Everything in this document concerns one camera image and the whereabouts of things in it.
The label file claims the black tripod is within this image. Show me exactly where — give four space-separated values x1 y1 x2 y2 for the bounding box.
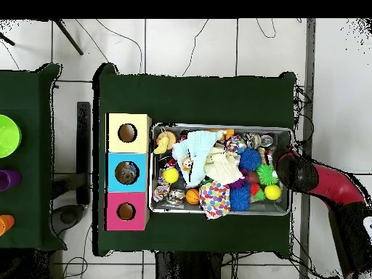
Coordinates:
0 18 84 56

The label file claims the wooden three-hole box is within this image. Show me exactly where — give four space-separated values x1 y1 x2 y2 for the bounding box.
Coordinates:
104 112 153 232

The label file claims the dark green tablecloth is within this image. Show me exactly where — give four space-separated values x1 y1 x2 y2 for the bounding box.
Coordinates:
92 62 297 257
0 62 68 251

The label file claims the lime green bowl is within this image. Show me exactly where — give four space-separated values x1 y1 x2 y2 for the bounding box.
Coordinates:
0 113 23 159

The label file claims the yellow plush duck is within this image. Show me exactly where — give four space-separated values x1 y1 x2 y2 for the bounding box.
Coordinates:
153 135 171 155

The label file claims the black panel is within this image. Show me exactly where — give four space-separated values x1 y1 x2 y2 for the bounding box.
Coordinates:
76 100 92 206

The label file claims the mint green cloth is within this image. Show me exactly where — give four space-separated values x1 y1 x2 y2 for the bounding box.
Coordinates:
171 130 225 188

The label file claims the orange cup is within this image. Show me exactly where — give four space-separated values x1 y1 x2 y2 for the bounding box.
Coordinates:
0 214 16 237

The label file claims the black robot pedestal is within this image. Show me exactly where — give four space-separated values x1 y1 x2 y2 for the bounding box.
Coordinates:
155 251 225 279

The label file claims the plain yellow ball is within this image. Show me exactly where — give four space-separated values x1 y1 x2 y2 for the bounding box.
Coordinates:
264 183 282 201

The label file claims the purple cup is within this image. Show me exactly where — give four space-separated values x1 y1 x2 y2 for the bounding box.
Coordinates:
0 169 23 192

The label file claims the cream knitted cloth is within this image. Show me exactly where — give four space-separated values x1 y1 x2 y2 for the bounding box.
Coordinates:
203 146 244 186

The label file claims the yellow tennis ball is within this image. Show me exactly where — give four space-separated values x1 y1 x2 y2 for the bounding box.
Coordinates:
161 167 180 185

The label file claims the polka dot cloth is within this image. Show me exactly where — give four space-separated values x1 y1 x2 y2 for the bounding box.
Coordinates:
198 179 231 219

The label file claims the blue spiky ball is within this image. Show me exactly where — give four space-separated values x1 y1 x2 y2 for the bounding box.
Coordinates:
229 184 251 212

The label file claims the silver mesh bin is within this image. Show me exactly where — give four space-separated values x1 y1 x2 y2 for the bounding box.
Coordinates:
148 123 292 217

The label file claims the green spiky monster toy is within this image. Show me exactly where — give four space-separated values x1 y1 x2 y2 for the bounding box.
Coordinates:
256 163 279 186

